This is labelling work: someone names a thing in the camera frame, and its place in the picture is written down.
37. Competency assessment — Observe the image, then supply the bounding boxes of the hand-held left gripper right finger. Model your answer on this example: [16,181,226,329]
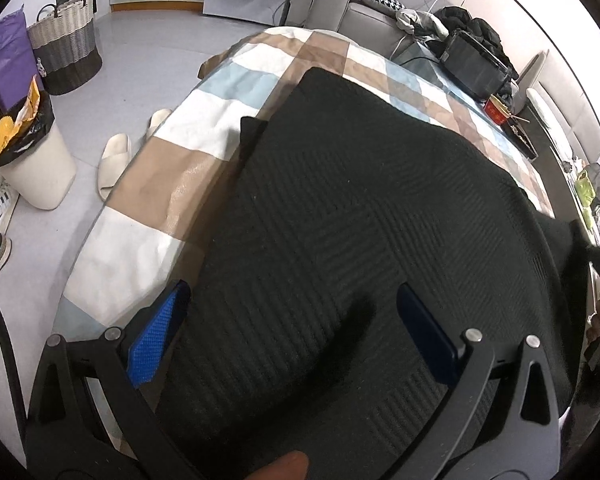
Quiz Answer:
[396,282,563,480]

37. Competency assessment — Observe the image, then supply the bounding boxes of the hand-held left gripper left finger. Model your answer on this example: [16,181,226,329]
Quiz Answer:
[25,280,201,480]

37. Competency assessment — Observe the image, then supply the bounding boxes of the black knit sweater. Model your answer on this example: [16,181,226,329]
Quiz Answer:
[157,66,600,480]

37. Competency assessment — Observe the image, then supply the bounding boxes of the person's left hand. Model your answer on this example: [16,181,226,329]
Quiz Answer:
[250,450,311,480]

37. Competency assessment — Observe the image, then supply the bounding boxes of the checked blanket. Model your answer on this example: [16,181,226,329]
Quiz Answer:
[62,26,556,346]

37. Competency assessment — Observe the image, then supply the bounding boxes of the cream slipper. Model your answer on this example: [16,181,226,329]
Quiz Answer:
[145,108,173,141]
[97,133,132,202]

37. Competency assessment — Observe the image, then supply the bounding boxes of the white trash bin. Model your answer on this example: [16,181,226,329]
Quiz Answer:
[0,76,77,211]

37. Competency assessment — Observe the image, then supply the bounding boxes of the green packet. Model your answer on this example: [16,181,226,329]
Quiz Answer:
[572,170,596,228]

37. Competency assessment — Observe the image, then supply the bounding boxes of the dark tray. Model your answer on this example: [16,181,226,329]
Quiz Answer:
[502,115,539,161]

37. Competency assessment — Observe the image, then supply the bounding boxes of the red bowl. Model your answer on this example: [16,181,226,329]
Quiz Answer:
[484,94,513,123]

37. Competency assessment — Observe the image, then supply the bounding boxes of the black case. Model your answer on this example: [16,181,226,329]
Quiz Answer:
[440,29,513,98]

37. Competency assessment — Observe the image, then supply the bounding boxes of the woven laundry basket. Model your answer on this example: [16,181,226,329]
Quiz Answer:
[26,0,103,96]

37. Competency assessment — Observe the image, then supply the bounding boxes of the black jacket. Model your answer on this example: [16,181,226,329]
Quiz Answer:
[437,6,520,96]

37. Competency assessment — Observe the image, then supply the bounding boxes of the grey sofa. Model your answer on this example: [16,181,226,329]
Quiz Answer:
[290,0,481,68]

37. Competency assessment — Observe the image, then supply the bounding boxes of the purple bag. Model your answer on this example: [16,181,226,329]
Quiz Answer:
[0,5,46,111]

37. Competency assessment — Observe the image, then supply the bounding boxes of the light grey cloth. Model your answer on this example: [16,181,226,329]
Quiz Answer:
[395,7,451,38]

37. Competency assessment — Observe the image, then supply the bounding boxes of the houndstooth pillow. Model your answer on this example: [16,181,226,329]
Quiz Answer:
[357,0,407,13]

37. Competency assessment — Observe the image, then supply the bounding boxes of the black cable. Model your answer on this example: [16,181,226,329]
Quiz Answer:
[0,275,28,421]

